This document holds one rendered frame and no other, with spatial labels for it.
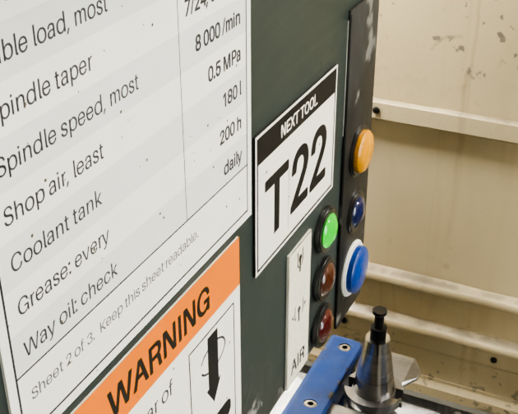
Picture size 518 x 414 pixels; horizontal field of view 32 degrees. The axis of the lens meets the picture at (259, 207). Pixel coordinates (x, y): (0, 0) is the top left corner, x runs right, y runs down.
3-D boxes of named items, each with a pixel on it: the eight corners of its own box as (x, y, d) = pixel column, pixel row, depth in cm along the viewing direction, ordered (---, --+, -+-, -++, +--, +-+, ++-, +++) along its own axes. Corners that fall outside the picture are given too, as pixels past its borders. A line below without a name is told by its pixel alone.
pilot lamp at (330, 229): (339, 239, 51) (340, 204, 50) (325, 258, 49) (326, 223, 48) (329, 236, 51) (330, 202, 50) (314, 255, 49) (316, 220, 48)
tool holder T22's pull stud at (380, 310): (372, 330, 95) (374, 303, 94) (387, 334, 95) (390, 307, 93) (367, 340, 94) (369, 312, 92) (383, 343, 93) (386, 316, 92)
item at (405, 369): (424, 365, 104) (425, 359, 103) (411, 393, 100) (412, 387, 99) (367, 348, 106) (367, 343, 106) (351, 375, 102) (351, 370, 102)
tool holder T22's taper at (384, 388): (359, 370, 100) (363, 320, 97) (399, 380, 99) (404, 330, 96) (348, 395, 97) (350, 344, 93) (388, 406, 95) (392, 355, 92)
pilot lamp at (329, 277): (336, 287, 52) (338, 254, 51) (322, 306, 51) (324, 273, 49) (326, 284, 52) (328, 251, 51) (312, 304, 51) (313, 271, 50)
